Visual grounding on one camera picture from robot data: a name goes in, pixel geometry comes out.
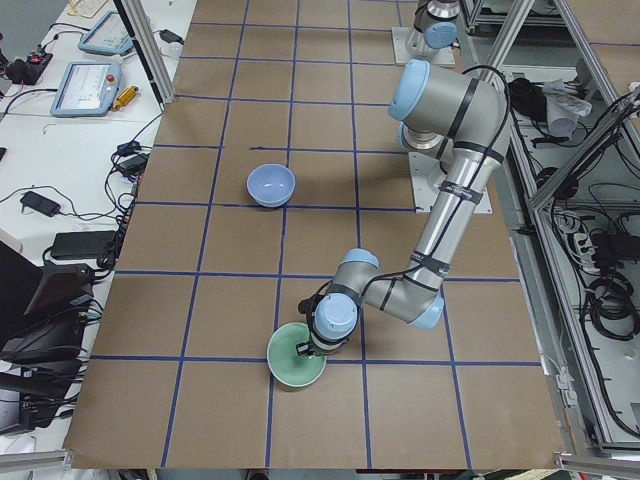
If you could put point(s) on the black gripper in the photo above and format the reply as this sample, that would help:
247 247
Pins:
316 350

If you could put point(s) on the green bowl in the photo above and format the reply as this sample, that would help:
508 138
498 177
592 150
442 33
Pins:
285 364

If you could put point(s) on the blue bowl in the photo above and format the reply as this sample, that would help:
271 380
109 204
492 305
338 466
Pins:
271 185

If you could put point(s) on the yellow tool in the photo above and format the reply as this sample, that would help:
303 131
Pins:
125 97

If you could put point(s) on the black laptop charger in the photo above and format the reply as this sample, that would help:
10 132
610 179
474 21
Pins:
40 204

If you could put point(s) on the near teach pendant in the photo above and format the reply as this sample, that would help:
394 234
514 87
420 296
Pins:
87 89

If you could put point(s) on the teach pendant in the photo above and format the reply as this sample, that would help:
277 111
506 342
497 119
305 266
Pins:
87 89
107 37

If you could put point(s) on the far teach pendant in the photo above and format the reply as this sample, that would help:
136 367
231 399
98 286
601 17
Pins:
107 37

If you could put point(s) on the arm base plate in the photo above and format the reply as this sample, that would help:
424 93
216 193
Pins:
427 173
409 44

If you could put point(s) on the aluminium frame post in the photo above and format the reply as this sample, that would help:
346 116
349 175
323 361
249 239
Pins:
138 28

